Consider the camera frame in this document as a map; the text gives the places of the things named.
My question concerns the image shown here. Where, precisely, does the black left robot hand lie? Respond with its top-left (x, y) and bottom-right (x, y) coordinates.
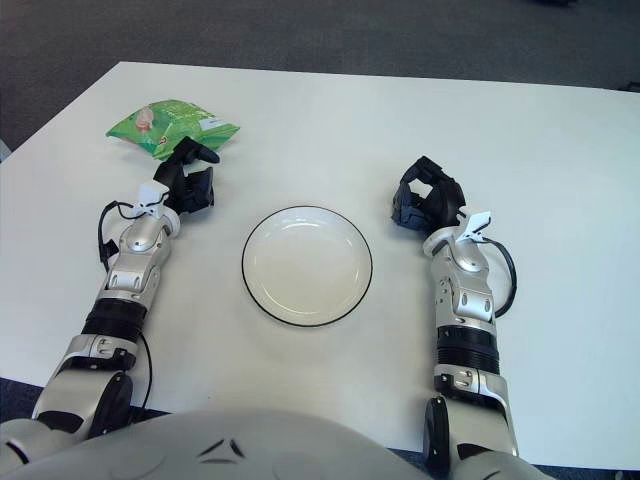
top-left (152, 135), bottom-right (222, 215)

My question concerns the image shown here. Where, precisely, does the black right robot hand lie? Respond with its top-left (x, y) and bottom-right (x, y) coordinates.
top-left (387, 155), bottom-right (469, 233)

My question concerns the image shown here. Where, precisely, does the green snack bag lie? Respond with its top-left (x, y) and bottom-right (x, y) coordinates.
top-left (104, 99), bottom-right (242, 160)

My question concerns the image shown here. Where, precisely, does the white plate with black rim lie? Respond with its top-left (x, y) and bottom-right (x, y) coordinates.
top-left (241, 205), bottom-right (374, 329)

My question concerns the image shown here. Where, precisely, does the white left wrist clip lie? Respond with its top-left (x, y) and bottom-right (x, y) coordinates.
top-left (136, 182), bottom-right (169, 219)

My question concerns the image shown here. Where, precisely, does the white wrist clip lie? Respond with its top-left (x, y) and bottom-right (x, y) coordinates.
top-left (461, 211), bottom-right (493, 242)
top-left (136, 182), bottom-right (169, 219)

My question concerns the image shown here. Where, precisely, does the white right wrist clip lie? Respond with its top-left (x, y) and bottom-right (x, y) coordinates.
top-left (461, 211), bottom-right (493, 242)

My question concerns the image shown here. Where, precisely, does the silver robot torso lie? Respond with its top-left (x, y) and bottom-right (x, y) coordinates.
top-left (0, 408), bottom-right (640, 480)

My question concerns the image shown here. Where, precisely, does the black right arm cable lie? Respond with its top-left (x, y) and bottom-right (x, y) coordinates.
top-left (479, 237), bottom-right (517, 318)

